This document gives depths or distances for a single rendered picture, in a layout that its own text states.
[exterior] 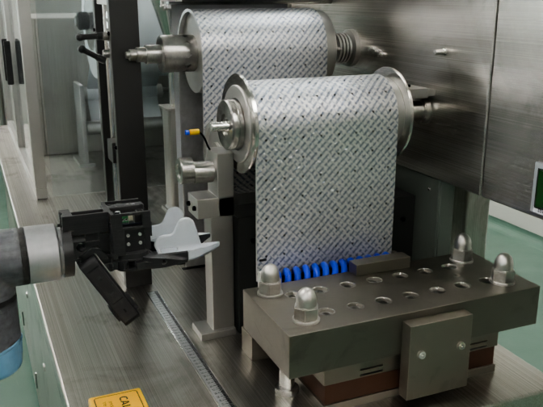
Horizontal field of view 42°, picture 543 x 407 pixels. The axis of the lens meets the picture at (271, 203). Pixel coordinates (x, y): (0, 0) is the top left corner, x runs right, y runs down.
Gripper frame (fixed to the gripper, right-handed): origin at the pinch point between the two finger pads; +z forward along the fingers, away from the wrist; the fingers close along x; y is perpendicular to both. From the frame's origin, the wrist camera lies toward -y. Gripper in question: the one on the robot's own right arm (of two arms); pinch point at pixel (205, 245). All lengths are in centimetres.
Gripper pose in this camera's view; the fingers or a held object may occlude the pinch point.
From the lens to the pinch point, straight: 102.0
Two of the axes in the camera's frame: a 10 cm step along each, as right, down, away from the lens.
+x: -4.0, -2.4, 8.8
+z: 9.2, -1.1, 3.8
